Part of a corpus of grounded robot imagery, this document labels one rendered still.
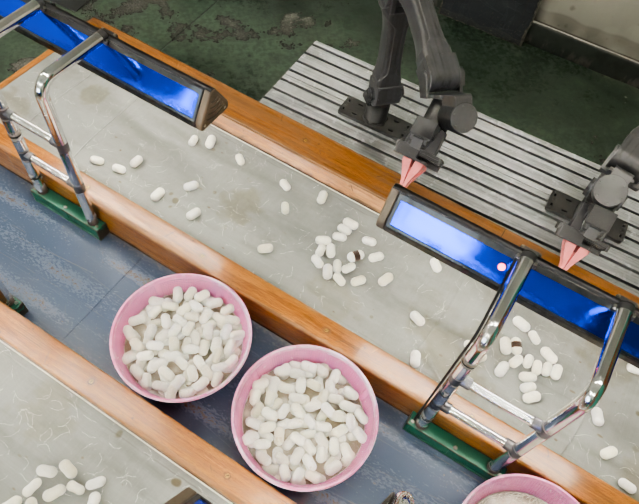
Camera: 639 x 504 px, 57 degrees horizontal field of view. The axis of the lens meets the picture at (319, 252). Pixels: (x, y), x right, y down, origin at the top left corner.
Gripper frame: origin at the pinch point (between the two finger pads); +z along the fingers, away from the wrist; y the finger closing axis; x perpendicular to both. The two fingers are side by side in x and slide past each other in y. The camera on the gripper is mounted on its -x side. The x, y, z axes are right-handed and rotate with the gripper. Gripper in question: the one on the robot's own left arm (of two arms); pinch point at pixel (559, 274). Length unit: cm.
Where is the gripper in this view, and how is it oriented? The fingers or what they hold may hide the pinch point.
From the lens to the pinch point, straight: 127.2
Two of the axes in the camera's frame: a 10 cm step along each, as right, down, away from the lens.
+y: 8.5, 4.8, -2.3
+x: 2.8, -0.5, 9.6
